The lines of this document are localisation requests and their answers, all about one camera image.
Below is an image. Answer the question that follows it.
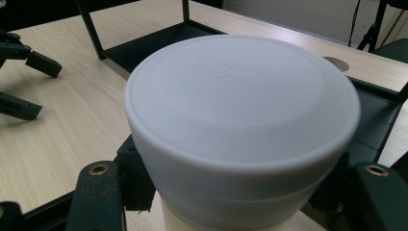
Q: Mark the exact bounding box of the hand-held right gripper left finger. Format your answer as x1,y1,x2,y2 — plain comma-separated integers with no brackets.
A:
64,134,157,231

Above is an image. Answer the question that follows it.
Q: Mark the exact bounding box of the black wall socket cable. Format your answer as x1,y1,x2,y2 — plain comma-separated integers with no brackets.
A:
347,0,359,48

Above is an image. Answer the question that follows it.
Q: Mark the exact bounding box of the black two-tier metal rack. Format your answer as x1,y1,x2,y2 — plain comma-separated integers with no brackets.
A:
75,0,408,181

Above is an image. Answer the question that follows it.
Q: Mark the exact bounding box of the amber jar with white lid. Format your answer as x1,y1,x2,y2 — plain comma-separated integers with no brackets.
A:
124,34,361,231

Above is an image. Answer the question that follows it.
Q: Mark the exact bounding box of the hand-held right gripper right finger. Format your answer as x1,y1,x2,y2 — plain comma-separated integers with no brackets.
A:
307,152,408,231

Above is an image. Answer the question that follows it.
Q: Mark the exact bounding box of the black chair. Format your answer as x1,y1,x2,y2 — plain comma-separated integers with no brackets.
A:
356,0,408,64

